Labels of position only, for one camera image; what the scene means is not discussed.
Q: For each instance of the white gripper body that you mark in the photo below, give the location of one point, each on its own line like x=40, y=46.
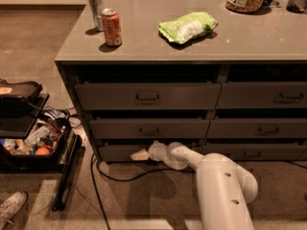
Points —
x=155, y=151

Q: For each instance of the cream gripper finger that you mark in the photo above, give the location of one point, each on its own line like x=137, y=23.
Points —
x=141, y=155

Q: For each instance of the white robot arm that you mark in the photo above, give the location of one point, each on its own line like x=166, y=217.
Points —
x=224, y=187

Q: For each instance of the grey drawer cabinet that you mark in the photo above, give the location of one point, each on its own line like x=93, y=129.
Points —
x=268, y=46

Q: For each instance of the black bin of groceries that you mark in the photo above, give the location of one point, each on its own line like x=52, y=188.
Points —
x=49, y=131

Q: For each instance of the orange fruit in bin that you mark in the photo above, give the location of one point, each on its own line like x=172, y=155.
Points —
x=42, y=151

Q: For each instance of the green chip bag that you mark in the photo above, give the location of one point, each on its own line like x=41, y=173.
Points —
x=188, y=27

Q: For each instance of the white sneaker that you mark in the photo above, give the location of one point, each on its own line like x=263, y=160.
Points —
x=11, y=207

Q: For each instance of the black tray on cart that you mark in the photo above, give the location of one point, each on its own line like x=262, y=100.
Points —
x=25, y=91

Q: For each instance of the orange soda can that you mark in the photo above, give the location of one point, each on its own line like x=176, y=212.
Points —
x=112, y=28

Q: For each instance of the silver soda can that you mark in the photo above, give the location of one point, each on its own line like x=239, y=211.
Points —
x=96, y=7

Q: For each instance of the dark object top right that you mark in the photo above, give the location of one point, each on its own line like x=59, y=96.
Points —
x=297, y=6

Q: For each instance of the black cart frame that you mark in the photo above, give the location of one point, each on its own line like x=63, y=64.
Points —
x=16, y=120

